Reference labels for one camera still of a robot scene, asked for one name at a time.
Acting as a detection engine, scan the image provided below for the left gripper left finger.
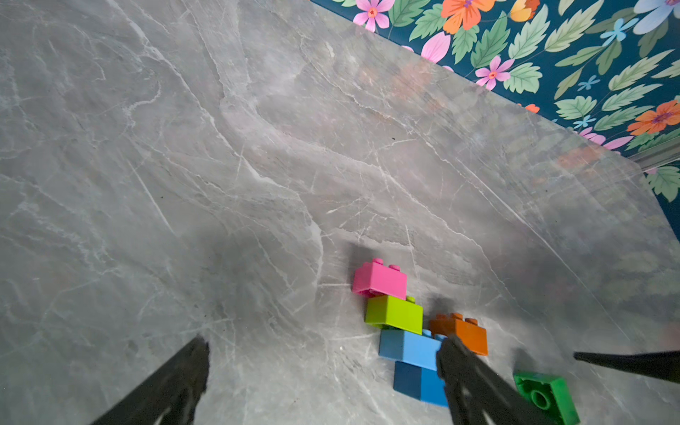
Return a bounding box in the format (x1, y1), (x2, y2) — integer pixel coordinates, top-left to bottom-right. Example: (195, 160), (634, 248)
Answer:
(94, 336), (210, 425)

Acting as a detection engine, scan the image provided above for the lime green lego brick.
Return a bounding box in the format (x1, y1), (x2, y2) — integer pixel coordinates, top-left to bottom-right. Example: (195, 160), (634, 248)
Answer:
(365, 295), (423, 335)

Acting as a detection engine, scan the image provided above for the orange lego brick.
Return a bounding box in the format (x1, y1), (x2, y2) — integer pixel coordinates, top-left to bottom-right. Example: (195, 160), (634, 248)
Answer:
(429, 313), (489, 356)

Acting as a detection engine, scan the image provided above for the light blue long lego brick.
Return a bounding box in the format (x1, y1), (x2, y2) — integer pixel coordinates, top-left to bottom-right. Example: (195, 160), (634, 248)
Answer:
(378, 329), (446, 371)

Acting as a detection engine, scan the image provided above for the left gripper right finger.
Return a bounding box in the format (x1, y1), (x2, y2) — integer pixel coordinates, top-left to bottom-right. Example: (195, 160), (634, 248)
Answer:
(437, 336), (552, 424)

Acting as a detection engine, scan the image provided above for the dark blue small lego brick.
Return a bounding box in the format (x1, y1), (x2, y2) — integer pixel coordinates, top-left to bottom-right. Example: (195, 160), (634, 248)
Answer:
(393, 361), (448, 407)

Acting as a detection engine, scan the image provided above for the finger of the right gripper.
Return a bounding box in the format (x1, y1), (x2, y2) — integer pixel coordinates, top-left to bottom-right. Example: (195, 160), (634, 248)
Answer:
(573, 351), (680, 384)

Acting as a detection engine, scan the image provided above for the pink lego brick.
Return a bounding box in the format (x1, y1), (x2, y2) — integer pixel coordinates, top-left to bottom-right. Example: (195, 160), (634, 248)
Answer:
(352, 259), (407, 300)

